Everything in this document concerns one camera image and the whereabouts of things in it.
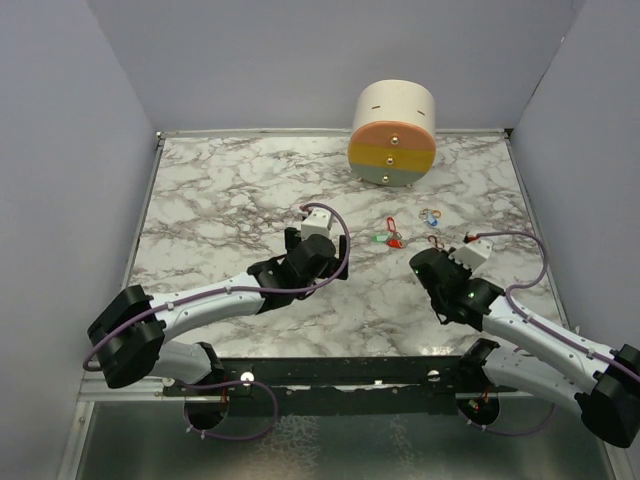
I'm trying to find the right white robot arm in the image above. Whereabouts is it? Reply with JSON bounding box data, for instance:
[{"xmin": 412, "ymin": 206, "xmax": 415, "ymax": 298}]
[{"xmin": 409, "ymin": 241, "xmax": 639, "ymax": 448}]

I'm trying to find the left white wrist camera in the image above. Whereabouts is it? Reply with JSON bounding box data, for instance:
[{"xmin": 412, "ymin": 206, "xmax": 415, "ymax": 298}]
[{"xmin": 300, "ymin": 207, "xmax": 334, "ymax": 240}]

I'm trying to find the round three-drawer mini cabinet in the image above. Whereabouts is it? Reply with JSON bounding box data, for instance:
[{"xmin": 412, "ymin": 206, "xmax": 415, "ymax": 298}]
[{"xmin": 347, "ymin": 79, "xmax": 437, "ymax": 187}]

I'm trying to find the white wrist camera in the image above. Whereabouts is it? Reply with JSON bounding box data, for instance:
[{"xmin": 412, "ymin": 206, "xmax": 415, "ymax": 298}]
[
  {"xmin": 448, "ymin": 234, "xmax": 493, "ymax": 273},
  {"xmin": 300, "ymin": 207, "xmax": 334, "ymax": 240}
]

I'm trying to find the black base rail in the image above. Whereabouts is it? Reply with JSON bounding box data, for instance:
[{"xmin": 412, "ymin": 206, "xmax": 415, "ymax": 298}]
[{"xmin": 164, "ymin": 353, "xmax": 521, "ymax": 417}]

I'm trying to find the blue tagged key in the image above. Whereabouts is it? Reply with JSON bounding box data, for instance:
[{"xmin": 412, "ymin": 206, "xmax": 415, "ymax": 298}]
[{"xmin": 423, "ymin": 211, "xmax": 439, "ymax": 227}]

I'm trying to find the red key tag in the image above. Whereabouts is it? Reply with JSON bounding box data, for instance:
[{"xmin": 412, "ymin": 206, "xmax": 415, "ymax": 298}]
[{"xmin": 386, "ymin": 216, "xmax": 397, "ymax": 233}]

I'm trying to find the red S carabiner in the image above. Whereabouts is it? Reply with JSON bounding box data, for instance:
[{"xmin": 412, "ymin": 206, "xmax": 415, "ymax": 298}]
[{"xmin": 427, "ymin": 235, "xmax": 446, "ymax": 251}]

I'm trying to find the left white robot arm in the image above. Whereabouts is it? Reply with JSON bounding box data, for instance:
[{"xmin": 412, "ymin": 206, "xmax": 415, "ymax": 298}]
[{"xmin": 87, "ymin": 234, "xmax": 351, "ymax": 395}]

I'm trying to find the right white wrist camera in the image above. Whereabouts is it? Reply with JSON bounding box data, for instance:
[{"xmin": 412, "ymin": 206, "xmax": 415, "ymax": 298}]
[{"xmin": 448, "ymin": 234, "xmax": 493, "ymax": 273}]

